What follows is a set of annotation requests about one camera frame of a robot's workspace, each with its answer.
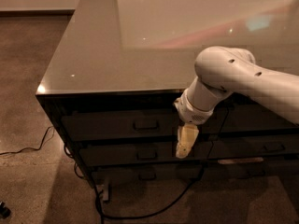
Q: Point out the small black floor object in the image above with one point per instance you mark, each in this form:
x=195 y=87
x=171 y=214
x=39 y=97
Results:
x=4 y=211

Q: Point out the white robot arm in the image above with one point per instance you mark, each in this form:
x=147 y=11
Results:
x=222 y=71

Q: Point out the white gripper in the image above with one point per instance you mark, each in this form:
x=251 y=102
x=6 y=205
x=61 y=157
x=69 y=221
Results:
x=191 y=112

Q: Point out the dark glossy drawer cabinet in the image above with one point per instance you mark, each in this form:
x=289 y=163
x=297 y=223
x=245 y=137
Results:
x=119 y=55

